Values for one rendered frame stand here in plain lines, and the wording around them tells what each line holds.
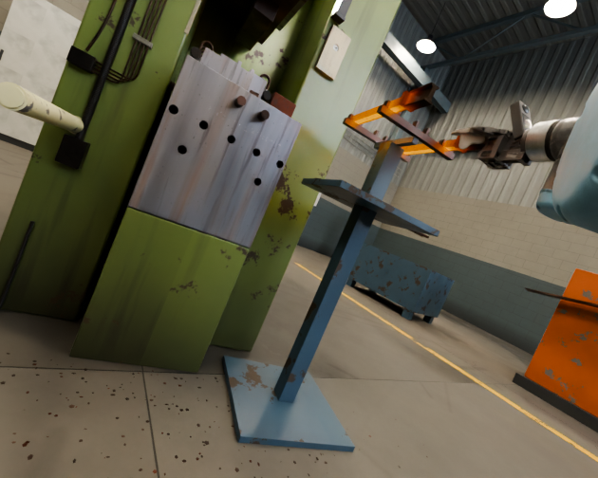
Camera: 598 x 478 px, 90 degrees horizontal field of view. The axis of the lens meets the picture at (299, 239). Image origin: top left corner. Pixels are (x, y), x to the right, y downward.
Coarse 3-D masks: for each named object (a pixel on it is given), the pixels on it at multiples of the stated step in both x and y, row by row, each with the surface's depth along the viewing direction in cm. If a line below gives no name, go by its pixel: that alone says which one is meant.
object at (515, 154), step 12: (504, 132) 77; (528, 132) 71; (492, 144) 79; (504, 144) 77; (516, 144) 74; (480, 156) 80; (492, 156) 77; (504, 156) 76; (516, 156) 73; (492, 168) 83; (504, 168) 80
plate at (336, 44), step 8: (328, 32) 115; (336, 32) 115; (328, 40) 114; (336, 40) 115; (344, 40) 117; (328, 48) 115; (336, 48) 117; (344, 48) 117; (320, 56) 114; (328, 56) 116; (336, 56) 117; (344, 56) 118; (320, 64) 115; (328, 64) 116; (336, 64) 118; (320, 72) 117; (328, 72) 117; (336, 72) 118
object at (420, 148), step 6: (486, 138) 84; (420, 144) 107; (444, 144) 96; (450, 144) 94; (456, 144) 91; (474, 144) 86; (480, 144) 84; (408, 150) 112; (414, 150) 109; (420, 150) 106; (426, 150) 104; (432, 150) 102; (450, 150) 97; (456, 150) 95; (462, 150) 92; (468, 150) 91
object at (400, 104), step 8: (416, 88) 78; (424, 88) 75; (432, 88) 73; (408, 96) 80; (416, 96) 78; (424, 96) 74; (432, 96) 73; (392, 104) 85; (400, 104) 81; (408, 104) 78; (416, 104) 77; (424, 104) 75; (368, 112) 97; (376, 112) 92; (360, 120) 104; (368, 120) 101
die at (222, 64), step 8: (208, 48) 88; (208, 56) 89; (216, 56) 90; (224, 56) 90; (208, 64) 89; (216, 64) 90; (224, 64) 91; (232, 64) 92; (240, 64) 93; (224, 72) 91; (232, 72) 92; (240, 72) 93; (248, 72) 94; (232, 80) 93; (240, 80) 94; (248, 80) 95; (256, 80) 96; (264, 80) 97; (248, 88) 95; (256, 88) 96
